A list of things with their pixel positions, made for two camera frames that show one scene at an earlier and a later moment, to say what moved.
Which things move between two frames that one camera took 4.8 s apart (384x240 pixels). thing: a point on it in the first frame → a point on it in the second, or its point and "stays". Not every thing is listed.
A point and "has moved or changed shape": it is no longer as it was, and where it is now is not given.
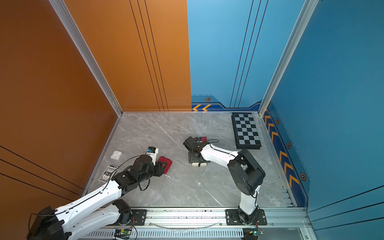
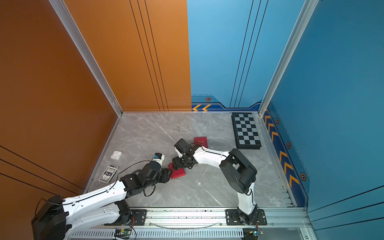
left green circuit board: (122, 233) stays
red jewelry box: (169, 162) has moved or changed shape
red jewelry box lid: (203, 138) stays
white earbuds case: (116, 155) stays
